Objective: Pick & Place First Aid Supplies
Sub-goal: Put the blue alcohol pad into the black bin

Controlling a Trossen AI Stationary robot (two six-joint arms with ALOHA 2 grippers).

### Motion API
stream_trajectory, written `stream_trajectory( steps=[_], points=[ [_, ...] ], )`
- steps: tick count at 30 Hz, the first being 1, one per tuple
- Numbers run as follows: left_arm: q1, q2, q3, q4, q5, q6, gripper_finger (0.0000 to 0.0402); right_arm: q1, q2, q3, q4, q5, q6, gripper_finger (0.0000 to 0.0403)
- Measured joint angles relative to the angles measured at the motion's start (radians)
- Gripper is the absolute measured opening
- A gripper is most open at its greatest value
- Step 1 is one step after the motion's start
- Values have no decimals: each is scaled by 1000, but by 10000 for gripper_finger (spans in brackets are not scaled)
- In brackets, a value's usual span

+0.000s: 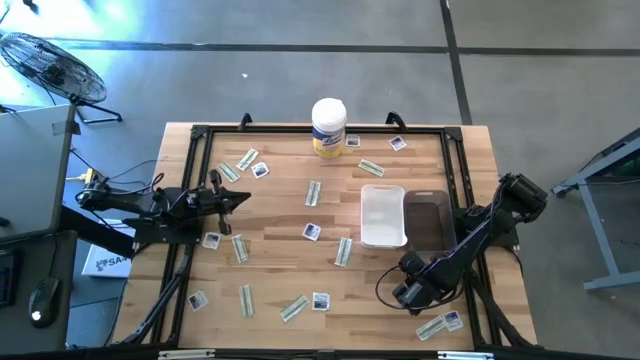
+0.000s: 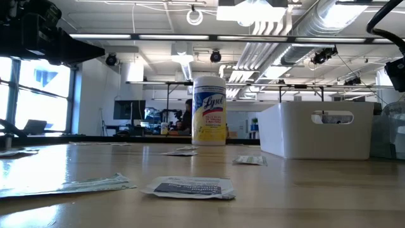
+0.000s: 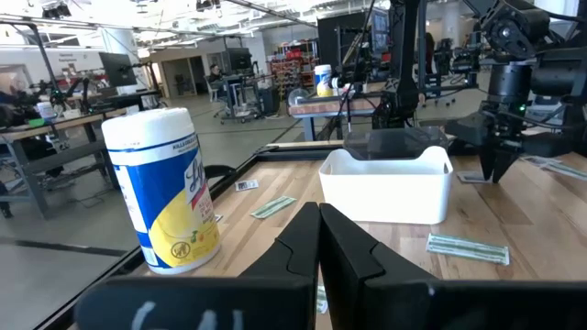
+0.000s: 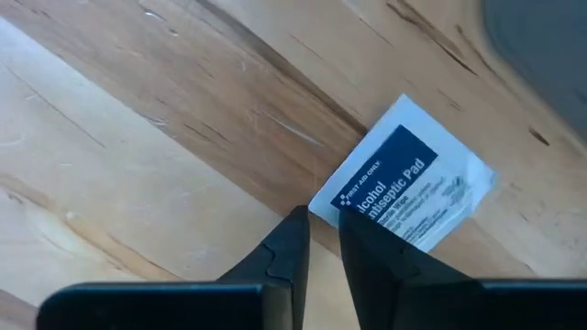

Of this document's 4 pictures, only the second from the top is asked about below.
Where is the silver ventilation duct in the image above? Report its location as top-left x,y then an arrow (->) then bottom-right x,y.
280,0 -> 370,67

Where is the black table edge rail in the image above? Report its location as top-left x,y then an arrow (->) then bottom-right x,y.
0,135 -> 261,147

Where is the clear plastic container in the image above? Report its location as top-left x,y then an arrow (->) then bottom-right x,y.
370,101 -> 405,160

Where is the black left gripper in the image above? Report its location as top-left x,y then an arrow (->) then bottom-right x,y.
0,0 -> 106,67

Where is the black overhead light bar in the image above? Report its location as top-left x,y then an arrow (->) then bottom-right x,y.
68,33 -> 405,45

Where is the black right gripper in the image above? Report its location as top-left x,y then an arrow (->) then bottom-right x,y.
384,56 -> 405,93

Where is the black diagonal frame brace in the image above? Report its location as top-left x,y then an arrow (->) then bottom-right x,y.
0,118 -> 28,150

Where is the green striped bandage packet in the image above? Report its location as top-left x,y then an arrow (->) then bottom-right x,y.
232,155 -> 268,167

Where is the white coiled cable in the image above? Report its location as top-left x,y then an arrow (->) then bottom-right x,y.
185,8 -> 204,27

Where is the white ceiling light panel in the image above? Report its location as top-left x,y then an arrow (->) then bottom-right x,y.
216,0 -> 289,23

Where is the black background rig frame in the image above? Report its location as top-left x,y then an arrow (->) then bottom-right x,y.
125,80 -> 395,104

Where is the black computer monitor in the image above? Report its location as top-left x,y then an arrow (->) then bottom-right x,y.
113,99 -> 147,121

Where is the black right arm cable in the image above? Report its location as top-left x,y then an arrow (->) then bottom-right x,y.
366,0 -> 405,56

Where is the grey laptop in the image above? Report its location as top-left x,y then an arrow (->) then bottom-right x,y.
22,119 -> 48,136

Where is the black ceiling camera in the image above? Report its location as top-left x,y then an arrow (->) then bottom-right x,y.
105,53 -> 119,67
209,49 -> 223,64
343,76 -> 363,87
310,45 -> 339,65

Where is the Lysol wipes canister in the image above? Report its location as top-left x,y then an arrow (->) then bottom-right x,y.
191,75 -> 227,146

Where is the long green striped packet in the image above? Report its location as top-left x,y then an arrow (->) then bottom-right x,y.
0,172 -> 137,200

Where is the white plastic bin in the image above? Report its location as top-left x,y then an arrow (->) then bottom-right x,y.
257,101 -> 376,160

